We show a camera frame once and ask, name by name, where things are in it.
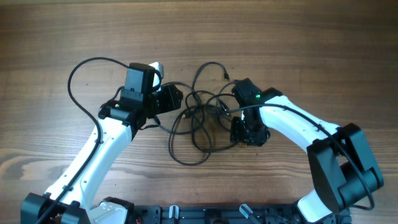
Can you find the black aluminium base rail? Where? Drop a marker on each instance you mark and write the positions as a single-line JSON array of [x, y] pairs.
[[224, 214]]

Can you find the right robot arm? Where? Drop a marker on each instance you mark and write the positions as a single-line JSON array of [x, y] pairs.
[[343, 168]]

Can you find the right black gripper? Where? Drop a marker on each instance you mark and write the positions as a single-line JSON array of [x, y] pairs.
[[236, 132]]

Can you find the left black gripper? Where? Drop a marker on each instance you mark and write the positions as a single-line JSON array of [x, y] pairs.
[[171, 101]]

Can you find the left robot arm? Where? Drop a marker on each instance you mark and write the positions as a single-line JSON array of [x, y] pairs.
[[69, 199]]

